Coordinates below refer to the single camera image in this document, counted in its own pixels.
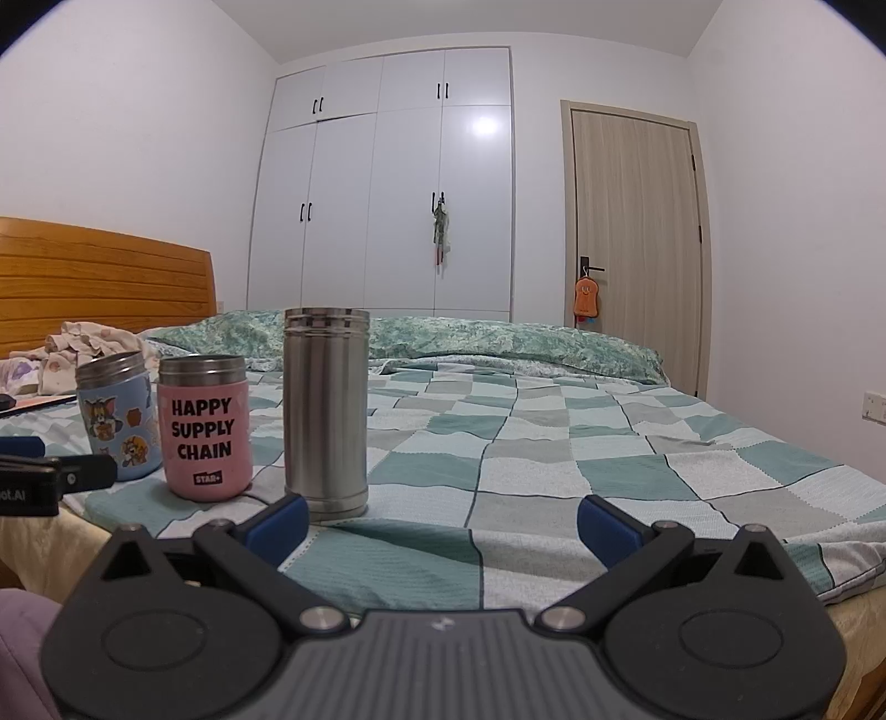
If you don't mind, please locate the purple printed pillow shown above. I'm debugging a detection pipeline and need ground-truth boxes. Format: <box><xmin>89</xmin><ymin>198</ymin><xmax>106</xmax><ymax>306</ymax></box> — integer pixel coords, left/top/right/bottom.
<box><xmin>0</xmin><ymin>358</ymin><xmax>49</xmax><ymax>399</ymax></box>

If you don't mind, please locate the white wardrobe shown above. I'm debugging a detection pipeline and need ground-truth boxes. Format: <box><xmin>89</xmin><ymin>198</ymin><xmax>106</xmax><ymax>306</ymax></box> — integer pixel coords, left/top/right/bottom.
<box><xmin>246</xmin><ymin>45</ymin><xmax>514</xmax><ymax>323</ymax></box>

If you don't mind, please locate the light wooden door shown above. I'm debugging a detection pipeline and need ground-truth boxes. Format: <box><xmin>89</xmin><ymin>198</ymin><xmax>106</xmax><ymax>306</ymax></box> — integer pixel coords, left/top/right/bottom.
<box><xmin>560</xmin><ymin>100</ymin><xmax>714</xmax><ymax>400</ymax></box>

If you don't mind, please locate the pile of floral clothes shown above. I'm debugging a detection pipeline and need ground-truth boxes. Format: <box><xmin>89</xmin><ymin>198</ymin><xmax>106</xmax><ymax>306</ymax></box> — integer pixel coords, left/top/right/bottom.
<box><xmin>38</xmin><ymin>320</ymin><xmax>162</xmax><ymax>397</ymax></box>

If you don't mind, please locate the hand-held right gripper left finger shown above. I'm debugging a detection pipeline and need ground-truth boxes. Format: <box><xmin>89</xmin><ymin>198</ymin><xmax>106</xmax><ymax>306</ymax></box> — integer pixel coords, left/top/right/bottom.
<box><xmin>102</xmin><ymin>494</ymin><xmax>351</xmax><ymax>636</ymax></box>

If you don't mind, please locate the orange hanging plush toy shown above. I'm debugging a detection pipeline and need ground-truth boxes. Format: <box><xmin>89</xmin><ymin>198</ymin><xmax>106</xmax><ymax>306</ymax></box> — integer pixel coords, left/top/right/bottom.
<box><xmin>573</xmin><ymin>275</ymin><xmax>602</xmax><ymax>328</ymax></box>

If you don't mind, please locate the flat pink board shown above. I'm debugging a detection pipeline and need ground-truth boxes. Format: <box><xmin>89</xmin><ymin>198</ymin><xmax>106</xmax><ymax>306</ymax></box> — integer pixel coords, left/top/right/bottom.
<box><xmin>0</xmin><ymin>393</ymin><xmax>79</xmax><ymax>420</ymax></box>

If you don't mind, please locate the pale yellow bed sheet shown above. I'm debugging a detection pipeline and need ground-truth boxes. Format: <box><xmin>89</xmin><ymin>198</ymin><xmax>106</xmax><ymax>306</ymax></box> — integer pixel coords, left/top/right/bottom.
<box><xmin>0</xmin><ymin>477</ymin><xmax>886</xmax><ymax>720</ymax></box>

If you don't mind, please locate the pink cup with black lettering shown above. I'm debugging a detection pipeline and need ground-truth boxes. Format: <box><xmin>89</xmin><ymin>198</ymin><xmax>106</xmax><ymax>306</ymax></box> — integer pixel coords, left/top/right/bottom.
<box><xmin>157</xmin><ymin>354</ymin><xmax>252</xmax><ymax>501</ymax></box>

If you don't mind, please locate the wooden headboard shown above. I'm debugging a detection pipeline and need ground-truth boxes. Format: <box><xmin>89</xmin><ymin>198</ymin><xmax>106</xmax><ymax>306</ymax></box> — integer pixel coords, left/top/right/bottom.
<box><xmin>0</xmin><ymin>216</ymin><xmax>220</xmax><ymax>361</ymax></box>

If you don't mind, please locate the purple cloth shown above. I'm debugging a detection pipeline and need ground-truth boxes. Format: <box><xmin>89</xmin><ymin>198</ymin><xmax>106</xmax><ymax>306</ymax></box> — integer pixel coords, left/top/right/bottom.
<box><xmin>0</xmin><ymin>587</ymin><xmax>65</xmax><ymax>720</ymax></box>

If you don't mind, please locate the green floral quilt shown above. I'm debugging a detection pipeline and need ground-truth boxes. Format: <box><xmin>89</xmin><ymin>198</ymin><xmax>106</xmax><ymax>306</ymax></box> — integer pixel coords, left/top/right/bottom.
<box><xmin>142</xmin><ymin>308</ymin><xmax>671</xmax><ymax>386</ymax></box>

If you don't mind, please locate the tall stainless steel cup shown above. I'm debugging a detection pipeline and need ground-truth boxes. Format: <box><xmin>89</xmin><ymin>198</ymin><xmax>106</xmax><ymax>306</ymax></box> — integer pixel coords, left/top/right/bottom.
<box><xmin>282</xmin><ymin>307</ymin><xmax>372</xmax><ymax>522</ymax></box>

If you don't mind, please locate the blue cartoon sticker cup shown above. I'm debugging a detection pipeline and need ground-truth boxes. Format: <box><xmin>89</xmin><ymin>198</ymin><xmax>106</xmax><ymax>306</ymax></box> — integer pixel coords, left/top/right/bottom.
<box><xmin>75</xmin><ymin>351</ymin><xmax>164</xmax><ymax>483</ymax></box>

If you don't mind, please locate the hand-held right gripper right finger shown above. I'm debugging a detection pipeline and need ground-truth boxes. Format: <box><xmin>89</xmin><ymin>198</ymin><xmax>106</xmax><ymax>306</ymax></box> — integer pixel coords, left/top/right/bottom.
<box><xmin>538</xmin><ymin>494</ymin><xmax>787</xmax><ymax>635</ymax></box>

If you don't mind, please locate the checkered green grey blanket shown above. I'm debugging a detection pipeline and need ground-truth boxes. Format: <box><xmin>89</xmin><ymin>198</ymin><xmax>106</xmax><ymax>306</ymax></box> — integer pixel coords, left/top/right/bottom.
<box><xmin>83</xmin><ymin>360</ymin><xmax>886</xmax><ymax>617</ymax></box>

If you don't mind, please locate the hanging trinket on wardrobe handle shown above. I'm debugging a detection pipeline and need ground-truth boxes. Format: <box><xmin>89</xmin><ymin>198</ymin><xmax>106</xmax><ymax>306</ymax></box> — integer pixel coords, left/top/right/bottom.
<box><xmin>430</xmin><ymin>194</ymin><xmax>454</xmax><ymax>276</ymax></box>

